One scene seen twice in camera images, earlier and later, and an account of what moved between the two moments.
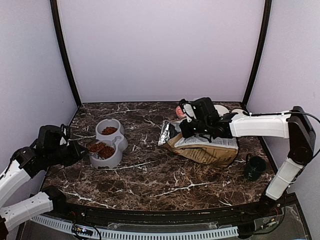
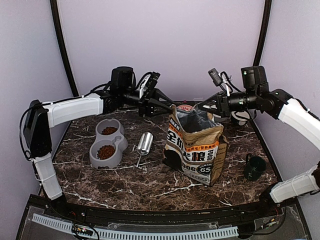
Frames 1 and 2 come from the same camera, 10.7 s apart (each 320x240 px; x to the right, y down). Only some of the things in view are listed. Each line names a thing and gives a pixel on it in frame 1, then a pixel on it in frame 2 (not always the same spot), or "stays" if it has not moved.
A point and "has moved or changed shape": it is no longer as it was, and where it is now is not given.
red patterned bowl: [179, 113] -> [186, 107]
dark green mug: [255, 166] stays
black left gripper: [76, 154] -> [148, 104]
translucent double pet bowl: [110, 132] stays
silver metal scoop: [94, 146] -> [145, 145]
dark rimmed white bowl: [240, 113] stays
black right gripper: [187, 132] -> [221, 100]
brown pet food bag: [218, 151] has moved or changed shape
